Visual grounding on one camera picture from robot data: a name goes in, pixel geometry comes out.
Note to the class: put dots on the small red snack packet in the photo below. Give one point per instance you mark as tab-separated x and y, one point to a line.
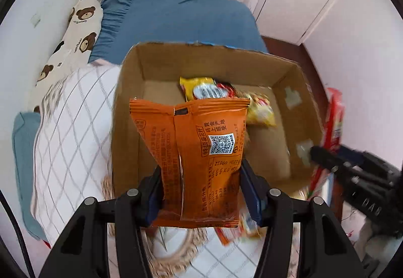
245	227

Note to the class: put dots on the bear print pillow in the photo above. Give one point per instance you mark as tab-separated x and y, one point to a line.
74	35

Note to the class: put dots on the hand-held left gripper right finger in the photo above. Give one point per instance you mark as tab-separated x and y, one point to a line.
252	199

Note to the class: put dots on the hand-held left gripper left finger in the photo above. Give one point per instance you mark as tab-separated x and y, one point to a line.
154	199

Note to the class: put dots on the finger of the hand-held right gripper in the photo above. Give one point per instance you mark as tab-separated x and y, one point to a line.
326	158
352	155

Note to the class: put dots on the large red snack packet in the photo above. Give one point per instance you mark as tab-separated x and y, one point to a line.
333	117

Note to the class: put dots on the light blue cloth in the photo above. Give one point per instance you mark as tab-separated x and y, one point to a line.
23	145

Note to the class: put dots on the white checked quilt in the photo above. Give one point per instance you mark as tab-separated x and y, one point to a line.
78	127

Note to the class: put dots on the orange snack packet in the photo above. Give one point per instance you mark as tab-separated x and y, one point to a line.
195	167

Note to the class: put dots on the blue bed sheet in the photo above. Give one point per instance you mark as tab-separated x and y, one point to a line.
179	26

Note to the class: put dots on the dark red snack packet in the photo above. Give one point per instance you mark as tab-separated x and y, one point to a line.
227	87

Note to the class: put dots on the brown cardboard box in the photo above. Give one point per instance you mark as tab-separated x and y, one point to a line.
132	114

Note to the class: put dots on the small yellow snack packet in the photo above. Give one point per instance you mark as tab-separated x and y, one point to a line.
261	111

